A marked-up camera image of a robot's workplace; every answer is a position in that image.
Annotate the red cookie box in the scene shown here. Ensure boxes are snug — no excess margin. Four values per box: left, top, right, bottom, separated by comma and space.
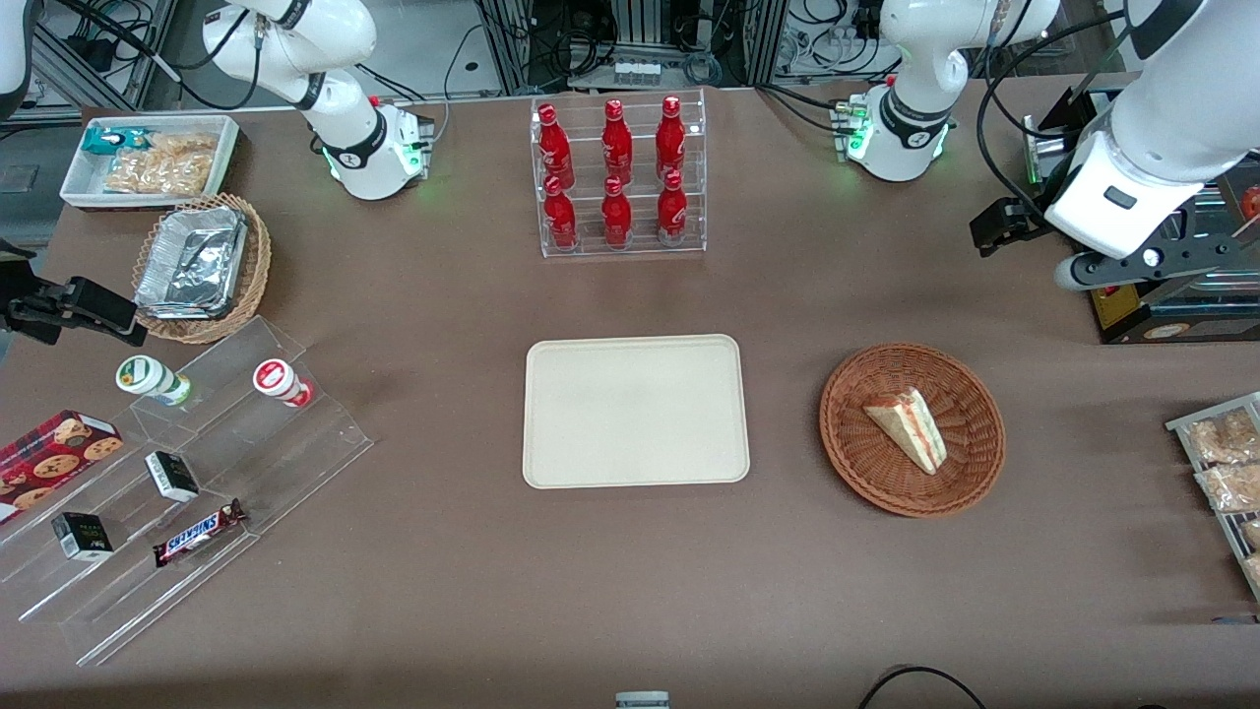
0, 410, 125, 524

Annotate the red cola bottle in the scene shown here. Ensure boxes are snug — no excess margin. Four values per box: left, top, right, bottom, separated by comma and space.
601, 175, 634, 248
543, 175, 580, 250
658, 169, 690, 244
656, 95, 687, 181
601, 98, 635, 185
536, 103, 576, 190

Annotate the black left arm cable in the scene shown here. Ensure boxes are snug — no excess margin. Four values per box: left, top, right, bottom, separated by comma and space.
976, 8, 1133, 213

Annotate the small black box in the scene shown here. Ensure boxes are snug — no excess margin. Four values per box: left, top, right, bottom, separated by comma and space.
51, 511, 115, 563
145, 450, 201, 504

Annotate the red lidded yogurt cup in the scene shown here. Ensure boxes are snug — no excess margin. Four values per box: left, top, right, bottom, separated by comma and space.
252, 358, 315, 410

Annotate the black cable on table edge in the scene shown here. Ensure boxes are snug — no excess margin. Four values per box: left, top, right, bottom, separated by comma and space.
857, 666, 987, 709

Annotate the clear acrylic stepped stand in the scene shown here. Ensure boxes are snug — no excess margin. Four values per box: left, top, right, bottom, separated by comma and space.
0, 314, 376, 668

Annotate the teal snack packet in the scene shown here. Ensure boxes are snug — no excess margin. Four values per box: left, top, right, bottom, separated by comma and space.
82, 125, 156, 158

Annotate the clear bag of crackers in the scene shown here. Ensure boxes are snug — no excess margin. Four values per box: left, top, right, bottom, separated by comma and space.
102, 150, 214, 197
148, 132, 221, 164

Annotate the white rectangular snack bin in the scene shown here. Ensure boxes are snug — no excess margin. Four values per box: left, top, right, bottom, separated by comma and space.
59, 114, 241, 212

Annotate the green lidded yogurt cup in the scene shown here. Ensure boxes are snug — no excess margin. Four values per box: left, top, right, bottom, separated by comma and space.
115, 354, 194, 408

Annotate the clear acrylic bottle rack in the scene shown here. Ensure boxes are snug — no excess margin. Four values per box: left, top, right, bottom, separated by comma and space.
531, 89, 709, 260

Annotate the triangular sandwich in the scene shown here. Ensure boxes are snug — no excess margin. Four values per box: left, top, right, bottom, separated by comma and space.
862, 386, 949, 477

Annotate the stack of foil containers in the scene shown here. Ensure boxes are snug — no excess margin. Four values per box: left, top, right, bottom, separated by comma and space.
134, 204, 248, 320

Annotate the black hot food display case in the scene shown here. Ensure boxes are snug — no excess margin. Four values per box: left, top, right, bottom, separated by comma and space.
1024, 84, 1260, 346

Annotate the empty round wicker basket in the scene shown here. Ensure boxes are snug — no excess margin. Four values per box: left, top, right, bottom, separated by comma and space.
819, 342, 1006, 519

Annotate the beige plastic tray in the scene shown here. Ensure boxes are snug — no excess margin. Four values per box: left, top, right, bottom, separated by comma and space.
522, 334, 751, 490

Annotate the wicker basket with foil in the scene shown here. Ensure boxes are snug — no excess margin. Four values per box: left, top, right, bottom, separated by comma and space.
130, 192, 273, 345

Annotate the Snickers chocolate bar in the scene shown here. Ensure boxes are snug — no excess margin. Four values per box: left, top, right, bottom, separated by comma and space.
152, 498, 248, 568

